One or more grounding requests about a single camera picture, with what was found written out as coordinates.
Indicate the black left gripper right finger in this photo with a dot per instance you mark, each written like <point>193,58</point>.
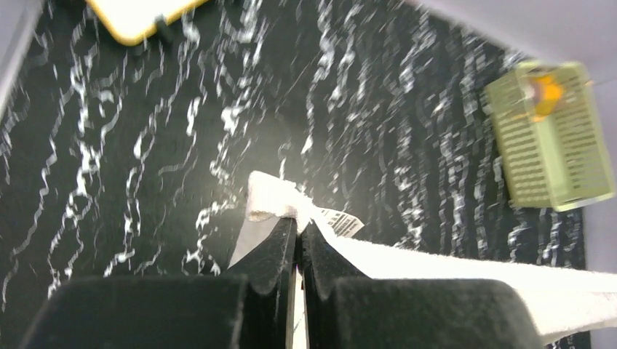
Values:
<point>347,309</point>

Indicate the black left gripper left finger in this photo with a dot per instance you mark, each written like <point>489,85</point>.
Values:
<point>247,306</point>

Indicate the white cloth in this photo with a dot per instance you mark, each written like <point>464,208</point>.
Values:
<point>561,301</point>

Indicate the yellow brown bear towel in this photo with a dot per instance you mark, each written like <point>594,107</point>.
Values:
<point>546,94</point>

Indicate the green perforated plastic basket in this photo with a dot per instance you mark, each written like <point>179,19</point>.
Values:
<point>561,162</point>

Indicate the white board with wooden frame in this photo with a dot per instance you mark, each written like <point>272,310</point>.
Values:
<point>130,22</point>

